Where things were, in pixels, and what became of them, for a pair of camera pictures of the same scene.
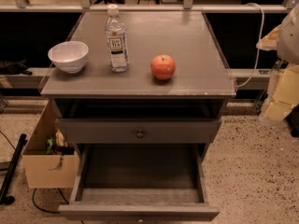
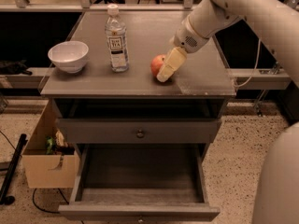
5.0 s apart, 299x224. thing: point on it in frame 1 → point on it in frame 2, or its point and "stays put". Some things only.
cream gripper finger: [286, 93] → [175, 59]
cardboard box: [48, 170] stays put
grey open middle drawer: [132, 182] stays put
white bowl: [68, 56] stays put
